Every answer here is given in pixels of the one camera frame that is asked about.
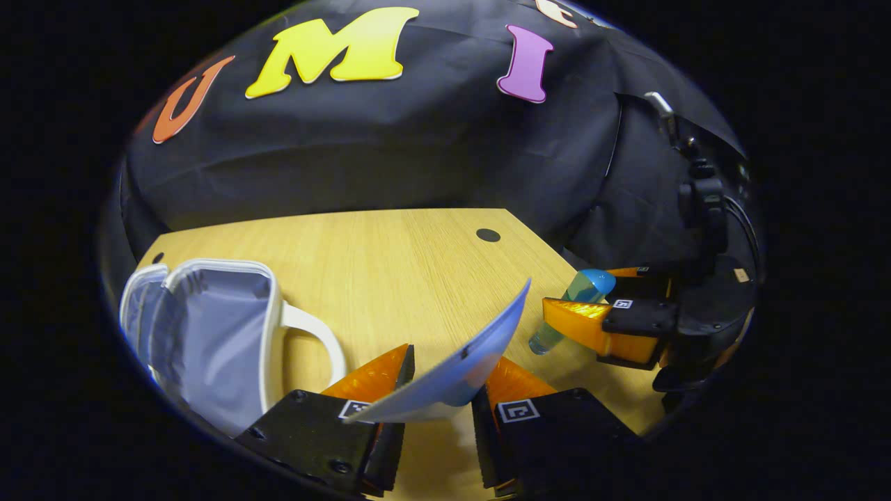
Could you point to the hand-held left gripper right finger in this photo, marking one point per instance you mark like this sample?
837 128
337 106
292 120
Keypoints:
557 438

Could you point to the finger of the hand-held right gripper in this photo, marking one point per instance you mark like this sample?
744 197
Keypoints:
647 285
640 320

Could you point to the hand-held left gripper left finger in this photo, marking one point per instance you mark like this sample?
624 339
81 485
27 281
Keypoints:
306 431

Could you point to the blue cap green bottle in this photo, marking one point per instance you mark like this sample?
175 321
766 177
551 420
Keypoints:
588 284

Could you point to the white suitcase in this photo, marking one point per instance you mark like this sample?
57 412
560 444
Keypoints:
216 334

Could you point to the black backdrop cloth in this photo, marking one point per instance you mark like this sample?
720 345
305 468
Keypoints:
418 139

